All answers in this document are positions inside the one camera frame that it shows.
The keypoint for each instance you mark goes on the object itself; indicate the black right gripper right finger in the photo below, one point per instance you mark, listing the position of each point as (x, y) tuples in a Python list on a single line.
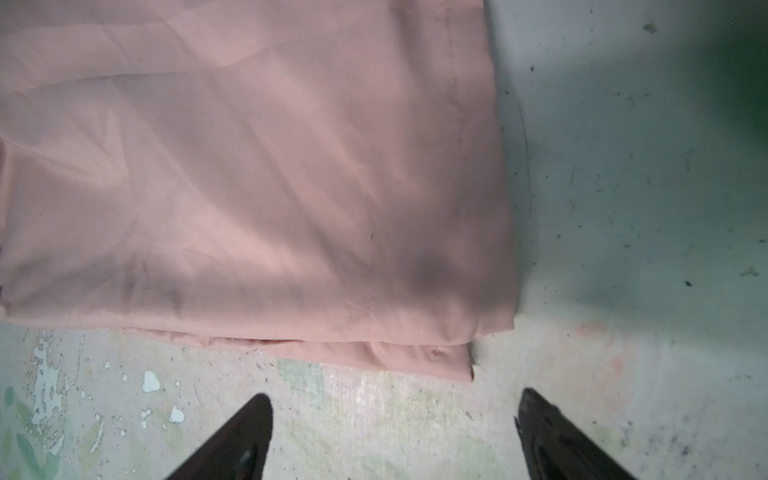
[(555, 448)]

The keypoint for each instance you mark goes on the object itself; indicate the pink shorts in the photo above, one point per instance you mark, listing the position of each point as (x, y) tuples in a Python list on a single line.
[(319, 180)]

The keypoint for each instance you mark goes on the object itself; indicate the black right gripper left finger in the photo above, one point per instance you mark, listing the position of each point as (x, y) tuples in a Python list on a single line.
[(238, 450)]

